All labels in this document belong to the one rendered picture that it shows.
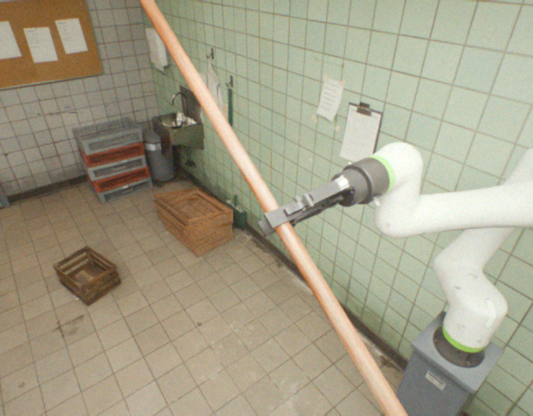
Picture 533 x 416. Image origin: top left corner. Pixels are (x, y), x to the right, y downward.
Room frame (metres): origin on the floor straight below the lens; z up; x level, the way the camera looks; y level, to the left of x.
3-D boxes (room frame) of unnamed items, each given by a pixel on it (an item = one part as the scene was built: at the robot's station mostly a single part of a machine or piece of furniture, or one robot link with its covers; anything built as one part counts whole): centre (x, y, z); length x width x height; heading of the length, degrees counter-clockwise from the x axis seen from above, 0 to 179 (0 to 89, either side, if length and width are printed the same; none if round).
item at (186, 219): (2.72, 0.63, 0.32); 0.56 x 0.49 x 0.28; 44
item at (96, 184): (3.59, 1.64, 0.23); 0.60 x 0.40 x 0.16; 126
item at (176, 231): (2.73, 0.65, 0.14); 0.56 x 0.49 x 0.28; 42
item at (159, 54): (3.97, 1.07, 1.44); 0.28 x 0.11 x 0.38; 36
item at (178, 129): (3.50, 0.87, 0.71); 0.47 x 0.36 x 0.91; 36
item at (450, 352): (0.74, -0.67, 1.23); 0.26 x 0.15 x 0.06; 130
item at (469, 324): (0.71, -0.63, 1.36); 0.16 x 0.13 x 0.19; 177
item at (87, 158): (3.59, 1.64, 0.53); 0.60 x 0.40 x 0.16; 123
